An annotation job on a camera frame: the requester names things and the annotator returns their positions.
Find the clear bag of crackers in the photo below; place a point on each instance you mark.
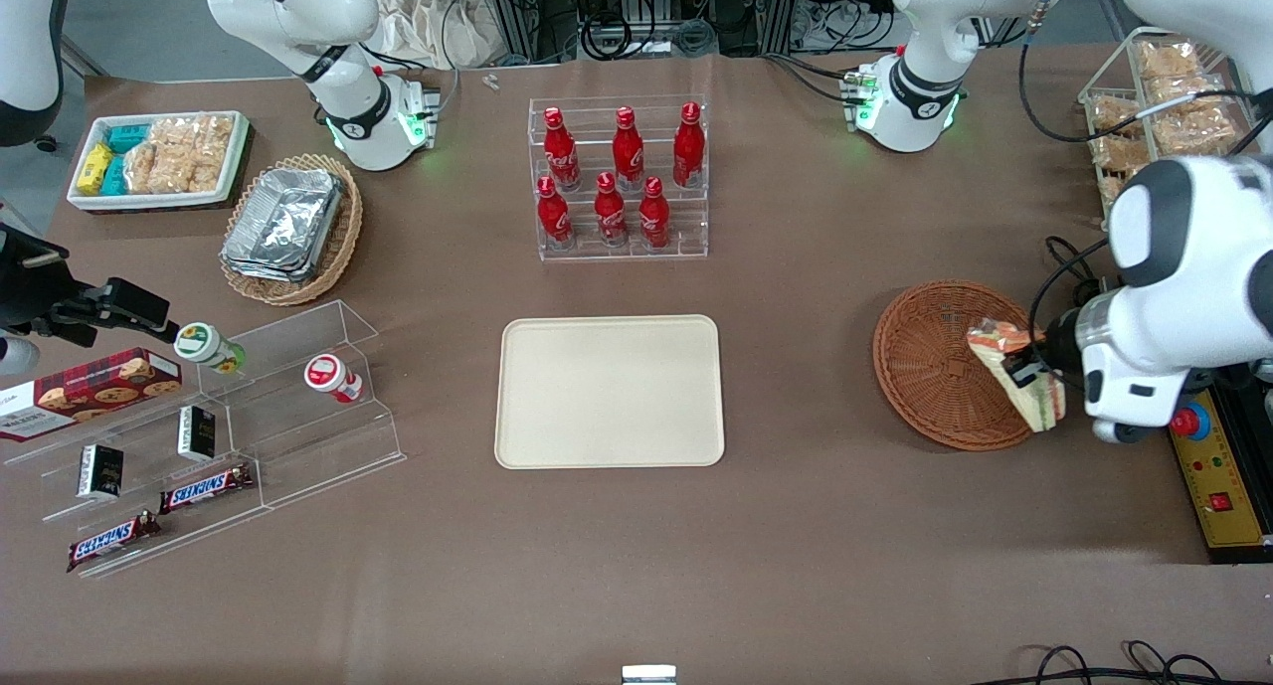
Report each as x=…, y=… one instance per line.
x=1124, y=153
x=1193, y=93
x=1114, y=113
x=1198, y=133
x=1169, y=59

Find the yellow snack packet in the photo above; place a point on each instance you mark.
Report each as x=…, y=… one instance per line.
x=94, y=168

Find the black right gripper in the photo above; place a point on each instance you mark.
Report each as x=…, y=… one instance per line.
x=22, y=289

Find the plastic-wrapped triangle sandwich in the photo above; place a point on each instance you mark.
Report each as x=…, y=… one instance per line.
x=1034, y=407

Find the stack of foil trays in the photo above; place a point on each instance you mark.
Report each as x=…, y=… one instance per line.
x=283, y=223

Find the clear acrylic stepped shelf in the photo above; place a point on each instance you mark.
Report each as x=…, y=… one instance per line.
x=298, y=436

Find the aluminium frame post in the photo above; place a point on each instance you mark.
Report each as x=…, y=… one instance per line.
x=517, y=14

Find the round brown wicker basket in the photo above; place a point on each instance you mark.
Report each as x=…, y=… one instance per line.
x=930, y=367

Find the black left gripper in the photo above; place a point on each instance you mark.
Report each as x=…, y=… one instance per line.
x=1058, y=348

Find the yellow black control box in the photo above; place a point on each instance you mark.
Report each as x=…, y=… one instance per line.
x=1228, y=496

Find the beige cloth bag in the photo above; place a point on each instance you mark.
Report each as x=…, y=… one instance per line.
x=428, y=24

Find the white rectangular snack tray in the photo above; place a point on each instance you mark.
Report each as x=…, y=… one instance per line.
x=90, y=200

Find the red tartan cookie box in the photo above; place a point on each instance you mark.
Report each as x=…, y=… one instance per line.
x=90, y=392

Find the oval light wicker basket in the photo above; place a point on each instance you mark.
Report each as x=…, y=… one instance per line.
x=338, y=238

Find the green-capped yogurt bottle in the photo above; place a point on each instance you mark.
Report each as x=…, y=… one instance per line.
x=204, y=347

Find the clear rice cracker bag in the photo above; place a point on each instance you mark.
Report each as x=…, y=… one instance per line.
x=159, y=168
x=204, y=143

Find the small black box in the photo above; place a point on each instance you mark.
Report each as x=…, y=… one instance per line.
x=196, y=433
x=100, y=471

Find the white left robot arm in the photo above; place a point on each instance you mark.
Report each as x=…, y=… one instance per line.
x=1193, y=257

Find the beige plastic serving tray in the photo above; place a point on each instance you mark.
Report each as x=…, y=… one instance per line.
x=609, y=392

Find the red-capped yogurt bottle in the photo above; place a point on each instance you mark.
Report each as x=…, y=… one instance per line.
x=330, y=377

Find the red cola bottle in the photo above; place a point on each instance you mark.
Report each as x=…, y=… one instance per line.
x=610, y=211
x=653, y=215
x=554, y=213
x=561, y=150
x=628, y=148
x=688, y=148

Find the Snickers chocolate bar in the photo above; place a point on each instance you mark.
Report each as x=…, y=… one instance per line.
x=111, y=539
x=206, y=488

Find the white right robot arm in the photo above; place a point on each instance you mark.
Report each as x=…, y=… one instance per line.
x=328, y=59

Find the teal snack packet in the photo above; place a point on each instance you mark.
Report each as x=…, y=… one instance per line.
x=129, y=138
x=114, y=175

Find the clear acrylic bottle rack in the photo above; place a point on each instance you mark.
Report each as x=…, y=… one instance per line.
x=617, y=238

